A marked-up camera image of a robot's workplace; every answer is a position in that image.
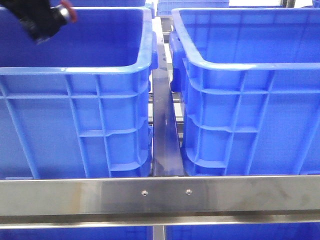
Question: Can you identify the rear blue crate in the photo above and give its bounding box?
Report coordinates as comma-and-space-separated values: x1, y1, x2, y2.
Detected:
156, 0, 230, 16

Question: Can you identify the left blue plastic crate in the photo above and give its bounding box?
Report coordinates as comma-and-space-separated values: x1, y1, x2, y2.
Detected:
0, 7, 158, 180

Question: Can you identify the blue plastic crate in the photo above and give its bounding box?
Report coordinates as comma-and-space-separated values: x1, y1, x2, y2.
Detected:
169, 8, 320, 176
0, 7, 158, 180

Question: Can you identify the right blue plastic crate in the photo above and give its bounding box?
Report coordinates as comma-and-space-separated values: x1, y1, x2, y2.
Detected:
169, 8, 320, 176

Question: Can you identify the red mushroom push button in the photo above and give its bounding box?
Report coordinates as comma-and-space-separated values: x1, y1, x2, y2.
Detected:
51, 0, 78, 24

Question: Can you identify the lower shelf blue crate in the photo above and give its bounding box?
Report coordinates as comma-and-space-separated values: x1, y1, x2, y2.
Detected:
0, 223, 320, 240

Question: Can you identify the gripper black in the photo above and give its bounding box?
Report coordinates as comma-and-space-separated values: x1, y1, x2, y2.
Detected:
0, 0, 67, 44

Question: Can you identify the stainless steel rack frame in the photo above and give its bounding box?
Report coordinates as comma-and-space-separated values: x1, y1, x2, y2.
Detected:
0, 16, 320, 240

